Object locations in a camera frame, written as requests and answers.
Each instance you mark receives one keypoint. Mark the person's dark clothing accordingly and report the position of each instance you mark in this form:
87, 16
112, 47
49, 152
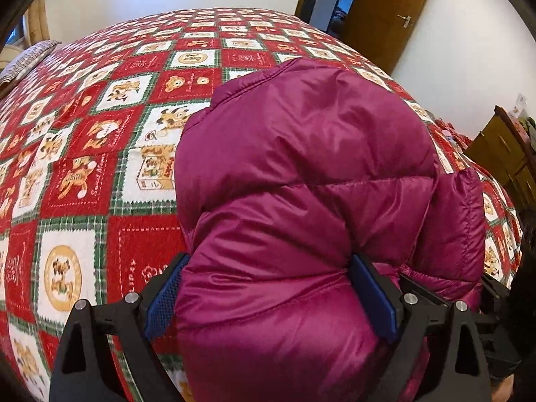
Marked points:
523, 259

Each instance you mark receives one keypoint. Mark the beige curtain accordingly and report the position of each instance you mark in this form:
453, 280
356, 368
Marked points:
37, 21

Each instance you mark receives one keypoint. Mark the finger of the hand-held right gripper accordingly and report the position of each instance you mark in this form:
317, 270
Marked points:
423, 289

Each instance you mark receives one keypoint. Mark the wooden cabinet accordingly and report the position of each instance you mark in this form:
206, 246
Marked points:
502, 150

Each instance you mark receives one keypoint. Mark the striped pillow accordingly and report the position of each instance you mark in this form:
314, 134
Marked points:
25, 60

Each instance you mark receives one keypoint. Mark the magenta puffer jacket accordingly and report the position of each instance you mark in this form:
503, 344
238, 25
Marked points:
301, 176

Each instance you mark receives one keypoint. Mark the wooden door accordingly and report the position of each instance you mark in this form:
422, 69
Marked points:
385, 21

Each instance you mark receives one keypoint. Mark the red printed blanket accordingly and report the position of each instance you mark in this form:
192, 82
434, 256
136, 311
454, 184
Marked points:
83, 134

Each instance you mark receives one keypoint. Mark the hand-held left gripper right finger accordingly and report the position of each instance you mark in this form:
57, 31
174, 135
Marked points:
377, 301

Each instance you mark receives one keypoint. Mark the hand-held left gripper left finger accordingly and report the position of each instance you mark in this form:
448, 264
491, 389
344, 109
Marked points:
167, 297

